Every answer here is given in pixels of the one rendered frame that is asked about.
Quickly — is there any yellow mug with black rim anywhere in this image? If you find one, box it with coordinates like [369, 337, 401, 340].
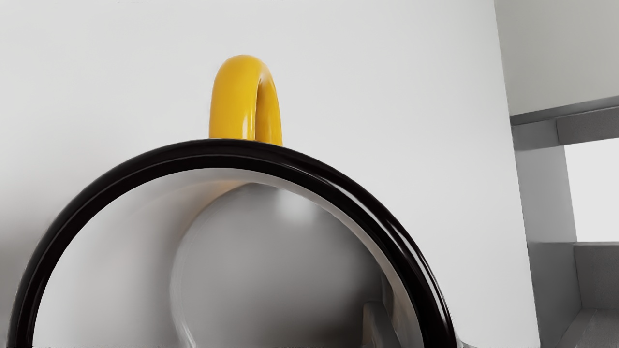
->
[6, 54, 458, 348]

